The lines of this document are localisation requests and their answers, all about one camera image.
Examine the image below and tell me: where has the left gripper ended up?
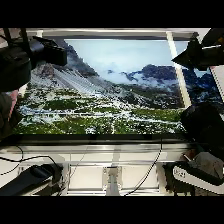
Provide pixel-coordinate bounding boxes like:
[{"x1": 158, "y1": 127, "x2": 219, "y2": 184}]
[{"x1": 31, "y1": 35, "x2": 68, "y2": 67}]

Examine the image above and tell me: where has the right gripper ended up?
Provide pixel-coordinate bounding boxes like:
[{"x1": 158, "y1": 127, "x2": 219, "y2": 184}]
[{"x1": 171, "y1": 32, "x2": 210, "y2": 72}]

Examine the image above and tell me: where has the black orange checked garment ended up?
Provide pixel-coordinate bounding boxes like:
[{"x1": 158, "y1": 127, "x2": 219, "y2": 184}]
[{"x1": 201, "y1": 28, "x2": 224, "y2": 48}]

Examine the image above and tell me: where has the pink garment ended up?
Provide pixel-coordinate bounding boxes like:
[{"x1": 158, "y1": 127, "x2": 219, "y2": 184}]
[{"x1": 8, "y1": 89, "x2": 20, "y2": 116}]

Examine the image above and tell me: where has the dark green garment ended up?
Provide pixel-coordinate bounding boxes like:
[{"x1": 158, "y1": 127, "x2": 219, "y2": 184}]
[{"x1": 0, "y1": 92, "x2": 24, "y2": 141}]

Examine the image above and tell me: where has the black cable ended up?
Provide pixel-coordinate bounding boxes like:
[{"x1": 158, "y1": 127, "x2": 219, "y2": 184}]
[
  {"x1": 0, "y1": 145, "x2": 65, "y2": 177},
  {"x1": 124, "y1": 135, "x2": 164, "y2": 197}
]

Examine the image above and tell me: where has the silver frame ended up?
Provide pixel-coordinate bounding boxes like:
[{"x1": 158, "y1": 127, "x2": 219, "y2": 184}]
[{"x1": 0, "y1": 29, "x2": 224, "y2": 197}]

